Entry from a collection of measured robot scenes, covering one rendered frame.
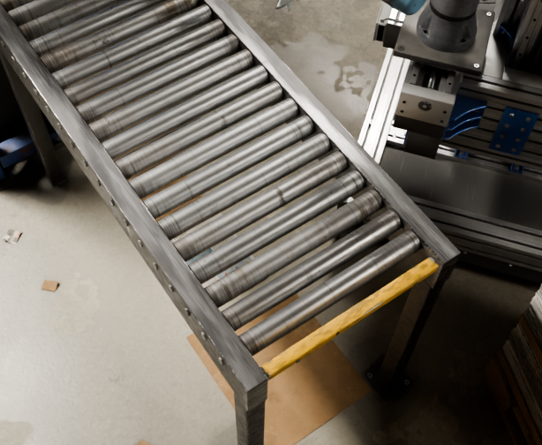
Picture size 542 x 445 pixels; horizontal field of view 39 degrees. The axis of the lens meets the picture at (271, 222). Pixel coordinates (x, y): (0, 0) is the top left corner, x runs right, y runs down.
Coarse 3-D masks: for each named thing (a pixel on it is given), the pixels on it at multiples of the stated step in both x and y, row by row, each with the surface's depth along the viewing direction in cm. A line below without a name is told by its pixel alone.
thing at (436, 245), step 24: (216, 0) 202; (240, 24) 198; (240, 48) 197; (264, 48) 193; (288, 72) 189; (288, 96) 187; (312, 96) 185; (312, 120) 181; (336, 120) 181; (336, 144) 178; (360, 168) 174; (360, 192) 179; (384, 192) 171; (408, 216) 167; (432, 240) 164; (432, 288) 171
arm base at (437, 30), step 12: (432, 12) 187; (420, 24) 192; (432, 24) 188; (444, 24) 186; (456, 24) 185; (468, 24) 187; (420, 36) 193; (432, 36) 189; (444, 36) 188; (456, 36) 188; (468, 36) 190; (432, 48) 192; (444, 48) 190; (456, 48) 190
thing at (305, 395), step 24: (192, 336) 237; (288, 336) 238; (264, 360) 234; (312, 360) 234; (336, 360) 234; (288, 384) 230; (312, 384) 230; (336, 384) 230; (360, 384) 230; (288, 408) 226; (312, 408) 226; (336, 408) 226; (264, 432) 222; (288, 432) 222
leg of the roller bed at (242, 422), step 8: (240, 408) 161; (256, 408) 160; (264, 408) 163; (240, 416) 166; (248, 416) 160; (256, 416) 164; (264, 416) 168; (240, 424) 171; (248, 424) 165; (256, 424) 169; (264, 424) 173; (240, 432) 177; (248, 432) 170; (256, 432) 174; (240, 440) 183; (248, 440) 175; (256, 440) 180
